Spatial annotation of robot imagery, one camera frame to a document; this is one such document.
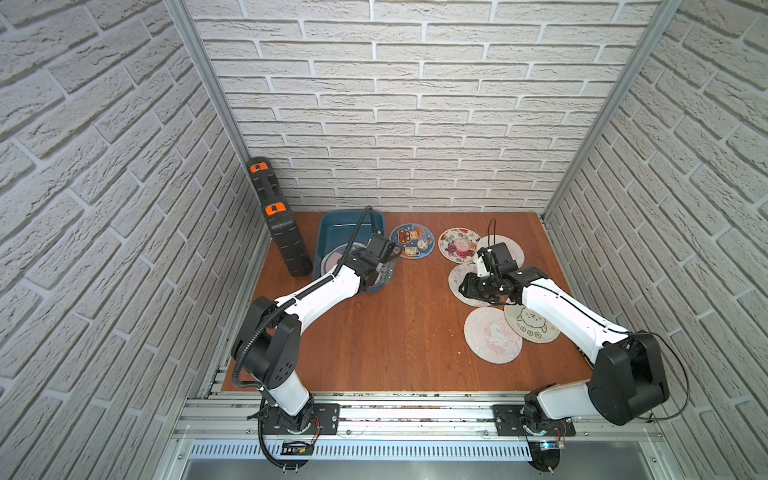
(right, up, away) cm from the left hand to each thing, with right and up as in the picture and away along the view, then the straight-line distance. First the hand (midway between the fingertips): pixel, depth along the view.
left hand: (375, 260), depth 89 cm
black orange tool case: (-26, +13, -8) cm, 30 cm away
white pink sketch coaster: (+47, +7, +29) cm, 55 cm away
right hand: (+28, -8, -3) cm, 29 cm away
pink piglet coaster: (+35, -23, -2) cm, 42 cm away
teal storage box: (-18, +12, +32) cm, 38 cm away
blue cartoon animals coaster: (+14, +6, +22) cm, 27 cm away
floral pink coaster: (+30, +4, +21) cm, 37 cm away
